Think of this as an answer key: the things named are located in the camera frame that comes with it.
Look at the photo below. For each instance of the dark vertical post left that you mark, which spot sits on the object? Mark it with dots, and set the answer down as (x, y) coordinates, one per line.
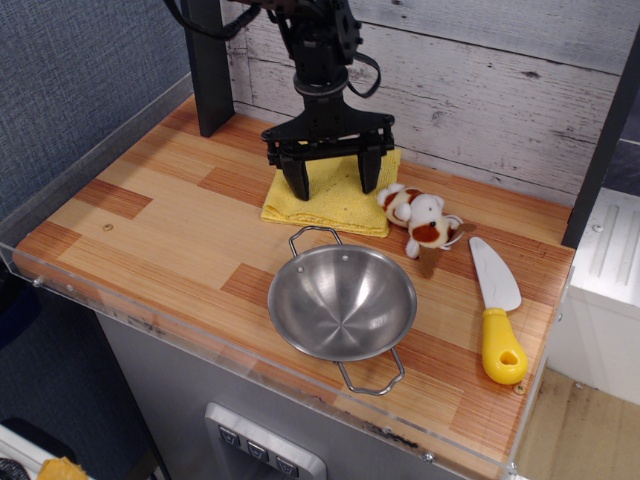
(209, 67)

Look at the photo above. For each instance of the clear acrylic edge guard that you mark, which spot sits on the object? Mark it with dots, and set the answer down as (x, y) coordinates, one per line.
(158, 230)

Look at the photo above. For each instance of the white brown plush dog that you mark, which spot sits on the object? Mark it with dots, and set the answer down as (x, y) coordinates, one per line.
(430, 230)

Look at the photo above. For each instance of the stainless steel colander bowl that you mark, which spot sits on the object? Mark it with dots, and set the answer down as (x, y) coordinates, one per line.
(341, 302)

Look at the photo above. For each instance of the dark vertical post right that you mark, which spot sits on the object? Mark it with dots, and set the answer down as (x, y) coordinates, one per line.
(615, 121)

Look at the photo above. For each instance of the yellow towel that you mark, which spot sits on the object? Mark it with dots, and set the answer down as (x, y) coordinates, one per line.
(336, 197)

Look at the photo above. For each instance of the toy knife yellow handle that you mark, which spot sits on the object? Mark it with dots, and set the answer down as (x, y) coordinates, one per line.
(503, 358)

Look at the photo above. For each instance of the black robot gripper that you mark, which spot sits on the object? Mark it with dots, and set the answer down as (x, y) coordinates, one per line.
(329, 128)

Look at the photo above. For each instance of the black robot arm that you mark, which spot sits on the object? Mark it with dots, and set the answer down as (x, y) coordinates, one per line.
(322, 38)

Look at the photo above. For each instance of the silver dispenser button panel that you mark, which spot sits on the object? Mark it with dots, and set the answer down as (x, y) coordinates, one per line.
(262, 445)

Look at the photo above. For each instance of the dark vertical post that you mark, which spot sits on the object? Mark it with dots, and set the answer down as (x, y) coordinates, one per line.
(615, 121)
(209, 67)

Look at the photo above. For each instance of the white ridged appliance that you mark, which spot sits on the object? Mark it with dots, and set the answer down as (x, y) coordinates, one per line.
(596, 338)

